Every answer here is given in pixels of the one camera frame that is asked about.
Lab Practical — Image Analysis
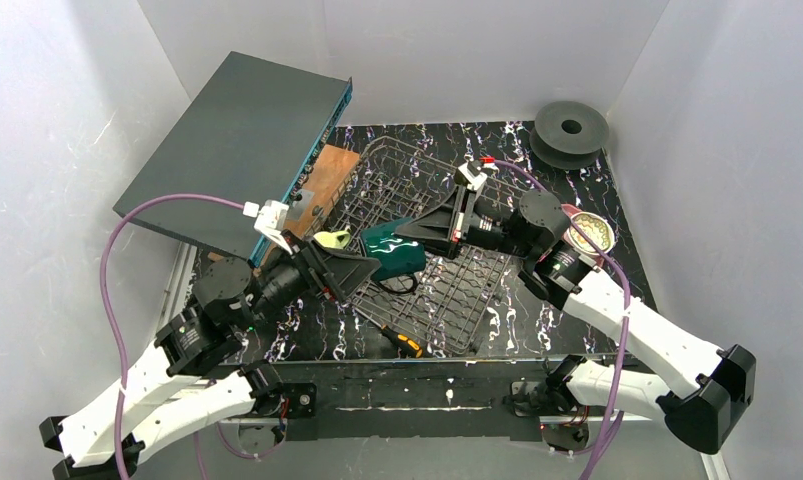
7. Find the light green ceramic mug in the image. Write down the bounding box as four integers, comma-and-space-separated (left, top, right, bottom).
313, 230, 351, 250

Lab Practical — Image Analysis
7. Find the dark green glossy mug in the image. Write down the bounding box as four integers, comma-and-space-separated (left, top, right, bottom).
360, 217, 427, 295

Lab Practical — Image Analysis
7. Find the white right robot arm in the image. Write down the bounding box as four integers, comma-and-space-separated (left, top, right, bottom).
395, 187, 757, 454

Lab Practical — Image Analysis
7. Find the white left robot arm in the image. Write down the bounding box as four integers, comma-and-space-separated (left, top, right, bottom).
39, 232, 380, 479

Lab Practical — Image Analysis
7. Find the pink polka dot plate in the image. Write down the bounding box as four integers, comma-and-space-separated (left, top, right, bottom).
561, 203, 583, 223

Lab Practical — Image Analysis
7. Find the yellow black screwdriver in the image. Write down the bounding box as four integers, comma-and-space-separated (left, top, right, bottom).
361, 315, 427, 359

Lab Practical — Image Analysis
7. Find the pink patterned bowl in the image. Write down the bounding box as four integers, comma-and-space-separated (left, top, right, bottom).
566, 211, 616, 257

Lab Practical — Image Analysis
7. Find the black filament spool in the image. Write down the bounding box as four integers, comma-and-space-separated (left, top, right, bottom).
530, 101, 610, 171

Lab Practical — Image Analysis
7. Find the dark grey flat box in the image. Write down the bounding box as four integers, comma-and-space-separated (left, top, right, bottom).
112, 50, 354, 260

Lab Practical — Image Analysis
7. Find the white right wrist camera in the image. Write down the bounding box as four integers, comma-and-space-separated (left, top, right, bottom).
454, 157, 499, 196

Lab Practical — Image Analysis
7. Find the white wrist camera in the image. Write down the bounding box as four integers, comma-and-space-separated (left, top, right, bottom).
454, 157, 499, 196
242, 200, 292, 254

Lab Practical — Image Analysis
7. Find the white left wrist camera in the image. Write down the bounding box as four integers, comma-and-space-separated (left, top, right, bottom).
242, 200, 292, 254

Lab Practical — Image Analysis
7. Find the wooden board with bracket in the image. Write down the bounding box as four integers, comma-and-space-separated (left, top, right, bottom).
284, 145, 360, 238

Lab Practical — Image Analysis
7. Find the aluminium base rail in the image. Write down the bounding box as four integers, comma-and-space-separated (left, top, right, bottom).
99, 241, 734, 480

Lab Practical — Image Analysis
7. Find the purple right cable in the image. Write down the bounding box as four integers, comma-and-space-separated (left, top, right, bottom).
493, 158, 634, 480

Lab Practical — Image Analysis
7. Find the purple cable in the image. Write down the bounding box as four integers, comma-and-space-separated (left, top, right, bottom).
98, 193, 260, 480
493, 158, 634, 480

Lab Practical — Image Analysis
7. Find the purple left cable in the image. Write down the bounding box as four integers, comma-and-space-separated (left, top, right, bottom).
98, 193, 260, 480

